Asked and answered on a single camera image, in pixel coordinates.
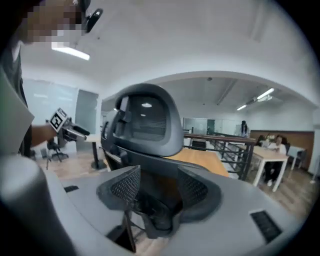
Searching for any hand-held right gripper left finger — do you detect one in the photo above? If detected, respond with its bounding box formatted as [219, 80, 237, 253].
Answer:
[96, 164, 142, 211]

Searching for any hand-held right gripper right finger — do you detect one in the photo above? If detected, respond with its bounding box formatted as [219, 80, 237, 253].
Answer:
[177, 166, 223, 224]

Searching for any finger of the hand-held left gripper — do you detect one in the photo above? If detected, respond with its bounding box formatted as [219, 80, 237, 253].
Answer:
[72, 125, 91, 136]
[65, 129, 88, 142]

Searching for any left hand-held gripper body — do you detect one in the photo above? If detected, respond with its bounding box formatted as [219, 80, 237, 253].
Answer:
[45, 107, 76, 148]

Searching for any black office chair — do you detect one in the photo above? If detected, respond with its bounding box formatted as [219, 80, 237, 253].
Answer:
[100, 83, 209, 201]

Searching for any person's left forearm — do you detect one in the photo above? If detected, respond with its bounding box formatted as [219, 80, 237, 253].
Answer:
[30, 123, 59, 149]

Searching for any small black swivel chair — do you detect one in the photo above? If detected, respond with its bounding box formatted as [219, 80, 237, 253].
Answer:
[46, 138, 70, 163]

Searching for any wooden desk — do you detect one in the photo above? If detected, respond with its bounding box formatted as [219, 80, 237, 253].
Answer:
[163, 147, 230, 179]

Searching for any white chair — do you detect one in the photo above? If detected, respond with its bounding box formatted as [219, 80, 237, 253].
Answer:
[286, 145, 308, 172]

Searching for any grey door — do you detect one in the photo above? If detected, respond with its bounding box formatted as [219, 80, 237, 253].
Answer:
[75, 89, 100, 136]

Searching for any frosted glass partition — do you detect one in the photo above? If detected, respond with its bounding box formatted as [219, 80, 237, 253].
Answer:
[21, 78, 79, 154]

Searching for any person's grey shirt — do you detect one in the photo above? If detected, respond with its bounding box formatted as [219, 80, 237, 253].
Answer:
[0, 37, 35, 161]

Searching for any dark metal railing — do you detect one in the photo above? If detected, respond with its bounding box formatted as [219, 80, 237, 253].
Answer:
[183, 132, 258, 181]

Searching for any long ceiling light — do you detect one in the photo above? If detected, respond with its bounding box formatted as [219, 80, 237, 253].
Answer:
[50, 41, 91, 61]

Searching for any hanging ceiling light strip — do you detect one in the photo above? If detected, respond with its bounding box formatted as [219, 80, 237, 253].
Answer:
[235, 87, 276, 112]

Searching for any white pedestal table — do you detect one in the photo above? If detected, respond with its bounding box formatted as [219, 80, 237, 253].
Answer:
[84, 134, 107, 170]

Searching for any black head-worn camera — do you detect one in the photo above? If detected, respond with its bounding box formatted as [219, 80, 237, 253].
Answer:
[80, 0, 104, 34]

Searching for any brown wooden wall panel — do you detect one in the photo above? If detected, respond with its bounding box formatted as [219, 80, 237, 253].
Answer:
[249, 129, 315, 171]

